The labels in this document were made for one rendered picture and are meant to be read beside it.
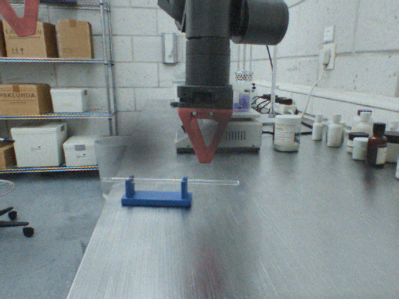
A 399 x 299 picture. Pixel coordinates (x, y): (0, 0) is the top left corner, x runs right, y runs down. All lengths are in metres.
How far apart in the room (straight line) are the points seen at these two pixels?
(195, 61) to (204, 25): 0.04
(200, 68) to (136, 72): 2.82
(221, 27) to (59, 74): 2.97
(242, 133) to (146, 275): 0.49
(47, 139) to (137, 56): 1.05
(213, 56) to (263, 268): 0.24
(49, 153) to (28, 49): 0.82
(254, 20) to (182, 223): 0.27
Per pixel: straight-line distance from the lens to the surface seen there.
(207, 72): 0.42
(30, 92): 2.98
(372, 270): 0.39
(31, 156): 3.10
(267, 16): 0.45
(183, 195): 0.48
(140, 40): 3.23
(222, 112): 0.41
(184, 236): 0.41
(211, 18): 0.42
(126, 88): 3.24
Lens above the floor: 0.94
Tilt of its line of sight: 14 degrees down
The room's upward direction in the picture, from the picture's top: straight up
